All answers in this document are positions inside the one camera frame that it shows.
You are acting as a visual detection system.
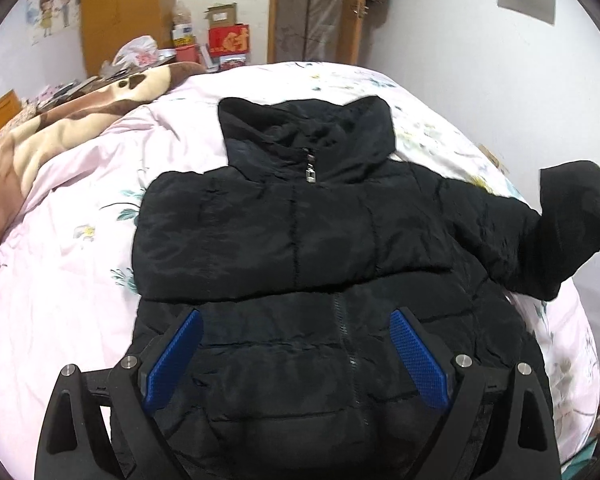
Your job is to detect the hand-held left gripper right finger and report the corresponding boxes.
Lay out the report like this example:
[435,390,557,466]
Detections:
[389,306,565,480]

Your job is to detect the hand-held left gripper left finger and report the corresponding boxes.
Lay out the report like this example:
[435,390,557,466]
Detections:
[34,307,204,480]

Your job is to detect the black puffer jacket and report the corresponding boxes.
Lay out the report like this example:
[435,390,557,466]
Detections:
[111,94,600,480]

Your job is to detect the pink floral bed quilt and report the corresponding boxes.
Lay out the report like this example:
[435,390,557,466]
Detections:
[0,60,600,480]

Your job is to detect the brown cream fleece blanket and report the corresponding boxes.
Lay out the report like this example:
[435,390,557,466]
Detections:
[0,61,208,266]

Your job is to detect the wooden headboard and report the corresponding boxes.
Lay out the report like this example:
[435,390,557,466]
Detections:
[0,89,23,140]

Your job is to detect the white plastic bag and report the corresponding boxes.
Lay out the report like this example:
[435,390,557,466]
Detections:
[111,36,159,68]

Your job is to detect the red gift box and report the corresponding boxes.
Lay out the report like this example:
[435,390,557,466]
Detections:
[208,24,251,58]

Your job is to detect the cardboard box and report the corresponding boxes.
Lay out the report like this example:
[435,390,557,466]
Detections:
[203,3,239,31]

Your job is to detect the wooden wardrobe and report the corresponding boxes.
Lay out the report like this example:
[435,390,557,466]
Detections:
[80,0,178,78]

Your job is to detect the wooden door with curtain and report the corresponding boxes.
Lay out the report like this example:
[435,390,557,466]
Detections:
[267,0,373,67]

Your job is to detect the cartoon wall poster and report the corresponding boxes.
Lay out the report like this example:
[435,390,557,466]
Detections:
[24,0,84,46]

